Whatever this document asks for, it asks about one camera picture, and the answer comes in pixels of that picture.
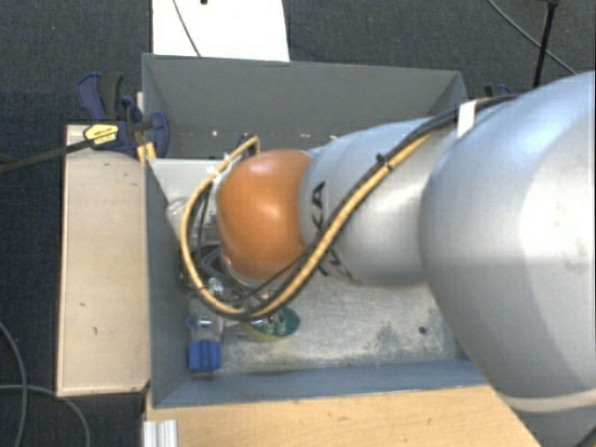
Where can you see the pale wood board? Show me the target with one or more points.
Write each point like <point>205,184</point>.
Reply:
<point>102,259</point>

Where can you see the green round toy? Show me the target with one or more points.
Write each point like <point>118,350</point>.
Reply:
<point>285,320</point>

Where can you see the grey metal bin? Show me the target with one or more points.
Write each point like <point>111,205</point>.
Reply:
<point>354,324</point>

